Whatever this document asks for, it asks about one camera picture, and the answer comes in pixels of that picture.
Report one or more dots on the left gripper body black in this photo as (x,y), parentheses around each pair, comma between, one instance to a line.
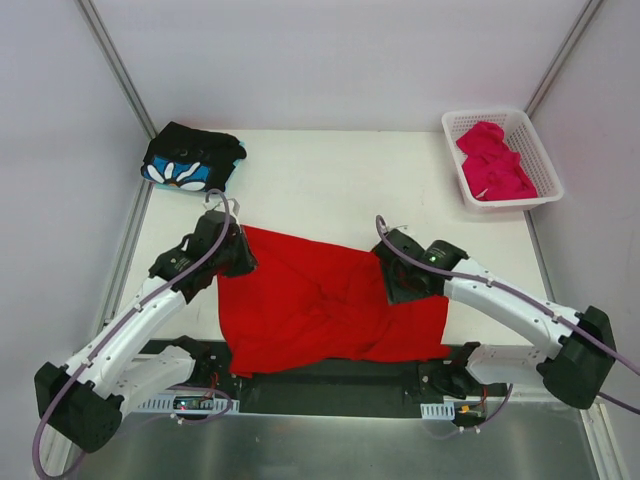
(242,255)

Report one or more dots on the white cable duct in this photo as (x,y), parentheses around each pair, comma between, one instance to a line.
(186,404)
(438,411)

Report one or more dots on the right aluminium corner post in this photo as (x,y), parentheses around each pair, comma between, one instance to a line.
(580,26)

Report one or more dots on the white plastic basket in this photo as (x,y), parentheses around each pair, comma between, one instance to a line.
(520,136)

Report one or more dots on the folded black flower t shirt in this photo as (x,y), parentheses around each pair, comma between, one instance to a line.
(178,135)

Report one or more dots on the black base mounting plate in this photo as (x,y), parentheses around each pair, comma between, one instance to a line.
(334,387)

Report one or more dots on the red t shirt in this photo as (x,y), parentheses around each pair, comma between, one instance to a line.
(309,301)

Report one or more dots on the left white cable duct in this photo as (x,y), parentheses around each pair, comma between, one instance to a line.
(186,404)

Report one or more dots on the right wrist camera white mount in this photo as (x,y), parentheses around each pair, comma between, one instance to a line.
(404,229)

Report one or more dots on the crumpled magenta t shirt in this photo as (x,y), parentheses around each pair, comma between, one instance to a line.
(492,170)

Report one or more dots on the left aluminium corner post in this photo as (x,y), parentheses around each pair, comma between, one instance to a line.
(116,64)

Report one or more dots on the right white cable duct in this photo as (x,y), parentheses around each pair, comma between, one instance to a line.
(438,411)

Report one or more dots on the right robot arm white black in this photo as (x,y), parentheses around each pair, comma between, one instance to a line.
(569,353)

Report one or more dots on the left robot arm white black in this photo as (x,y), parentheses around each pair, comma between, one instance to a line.
(87,397)

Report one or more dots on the aluminium corner post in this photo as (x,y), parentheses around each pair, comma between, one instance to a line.
(116,64)
(580,26)

